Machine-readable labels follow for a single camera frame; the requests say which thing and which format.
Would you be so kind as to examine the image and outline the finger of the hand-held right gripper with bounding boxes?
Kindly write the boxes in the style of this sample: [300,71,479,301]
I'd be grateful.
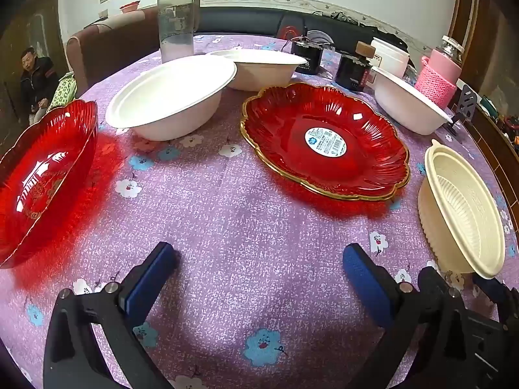
[417,266,463,335]
[471,273,519,327]

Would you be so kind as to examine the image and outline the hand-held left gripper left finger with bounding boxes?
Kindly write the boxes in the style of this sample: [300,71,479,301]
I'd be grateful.
[42,242,179,389]

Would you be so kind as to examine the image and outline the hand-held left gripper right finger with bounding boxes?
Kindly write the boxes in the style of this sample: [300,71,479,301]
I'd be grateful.
[342,243,449,389]

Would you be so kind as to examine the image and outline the cream ribbed plastic bowl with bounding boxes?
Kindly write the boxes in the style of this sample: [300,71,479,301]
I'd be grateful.
[417,139,507,279]

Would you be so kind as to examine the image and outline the red plate with gold rim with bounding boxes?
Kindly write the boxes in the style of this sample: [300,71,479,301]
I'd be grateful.
[240,82,411,202]

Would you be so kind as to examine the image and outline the large white paper bowl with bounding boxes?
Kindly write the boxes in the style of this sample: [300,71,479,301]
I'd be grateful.
[105,54,238,142]

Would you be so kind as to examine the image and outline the purple floral tablecloth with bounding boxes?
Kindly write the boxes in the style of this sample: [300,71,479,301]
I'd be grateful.
[0,32,519,389]

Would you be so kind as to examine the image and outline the green checked bag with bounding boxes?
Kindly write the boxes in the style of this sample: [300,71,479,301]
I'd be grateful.
[46,72,78,113]

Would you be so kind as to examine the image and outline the bottle in pink knitted sleeve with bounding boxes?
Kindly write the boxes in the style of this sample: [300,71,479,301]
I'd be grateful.
[414,35,465,110]

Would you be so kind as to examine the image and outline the black jar with brown cap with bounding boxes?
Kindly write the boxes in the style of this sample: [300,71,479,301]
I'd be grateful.
[335,41,377,92]

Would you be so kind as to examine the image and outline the white plastic tub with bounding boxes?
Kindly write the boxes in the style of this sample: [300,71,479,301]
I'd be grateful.
[370,37,410,78]

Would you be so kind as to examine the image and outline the brown sofa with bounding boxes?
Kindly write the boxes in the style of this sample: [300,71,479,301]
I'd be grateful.
[66,7,163,99]

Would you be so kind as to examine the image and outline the wooden door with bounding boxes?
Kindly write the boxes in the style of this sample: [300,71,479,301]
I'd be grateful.
[449,0,519,104]

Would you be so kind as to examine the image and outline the clear bottle with green lid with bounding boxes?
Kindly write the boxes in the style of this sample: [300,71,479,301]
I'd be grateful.
[156,0,202,64]

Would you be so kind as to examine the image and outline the dark clothes pile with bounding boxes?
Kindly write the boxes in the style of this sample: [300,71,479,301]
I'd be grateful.
[308,8,408,47]

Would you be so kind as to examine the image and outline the orange plastic bag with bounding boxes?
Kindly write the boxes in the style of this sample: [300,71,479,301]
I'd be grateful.
[277,24,309,42]

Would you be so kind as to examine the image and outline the black leather sofa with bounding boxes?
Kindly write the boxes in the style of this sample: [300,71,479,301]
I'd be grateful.
[195,6,392,46]

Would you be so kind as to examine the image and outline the black device with cable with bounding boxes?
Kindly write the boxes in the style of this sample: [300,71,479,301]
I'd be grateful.
[289,36,325,76]

